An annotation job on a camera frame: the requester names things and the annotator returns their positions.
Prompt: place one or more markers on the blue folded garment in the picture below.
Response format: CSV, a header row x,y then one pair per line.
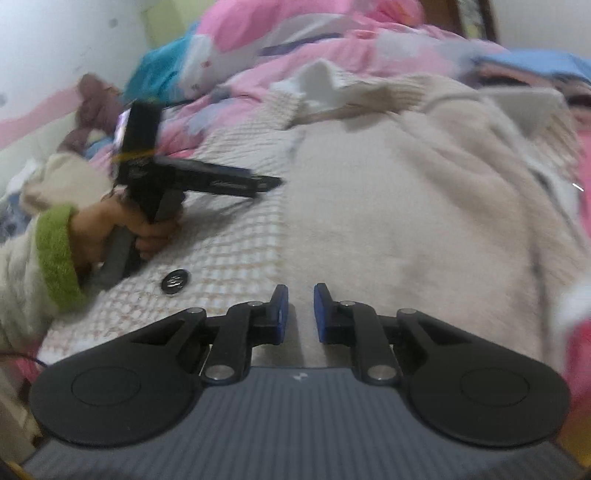
x,y
545,62

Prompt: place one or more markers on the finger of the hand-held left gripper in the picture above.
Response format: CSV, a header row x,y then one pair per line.
x,y
203,170
221,187

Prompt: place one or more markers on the person's left hand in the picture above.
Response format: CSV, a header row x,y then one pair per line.
x,y
92,230

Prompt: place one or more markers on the light blue cloth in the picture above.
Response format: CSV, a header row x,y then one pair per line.
x,y
99,150

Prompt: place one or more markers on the person's left forearm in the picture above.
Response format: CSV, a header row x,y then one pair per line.
x,y
55,258

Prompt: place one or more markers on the beige houndstooth coat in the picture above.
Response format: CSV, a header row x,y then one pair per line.
x,y
392,207

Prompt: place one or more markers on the grey-blue patterned cloth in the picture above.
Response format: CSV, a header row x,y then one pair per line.
x,y
14,217

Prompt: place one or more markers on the brown teddy bear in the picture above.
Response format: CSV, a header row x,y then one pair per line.
x,y
97,106

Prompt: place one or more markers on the turquoise printed blanket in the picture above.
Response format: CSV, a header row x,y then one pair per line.
x,y
152,69

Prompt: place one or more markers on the yellow-green wardrobe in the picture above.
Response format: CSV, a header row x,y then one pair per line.
x,y
161,18

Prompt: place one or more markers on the dark wooden door frame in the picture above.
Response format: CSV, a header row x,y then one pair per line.
x,y
487,18

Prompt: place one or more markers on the pink patterned duvet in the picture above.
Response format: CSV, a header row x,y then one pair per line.
x,y
323,18

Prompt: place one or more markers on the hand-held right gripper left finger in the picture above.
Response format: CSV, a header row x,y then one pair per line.
x,y
281,314

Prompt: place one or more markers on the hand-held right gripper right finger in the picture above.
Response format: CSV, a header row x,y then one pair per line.
x,y
321,318

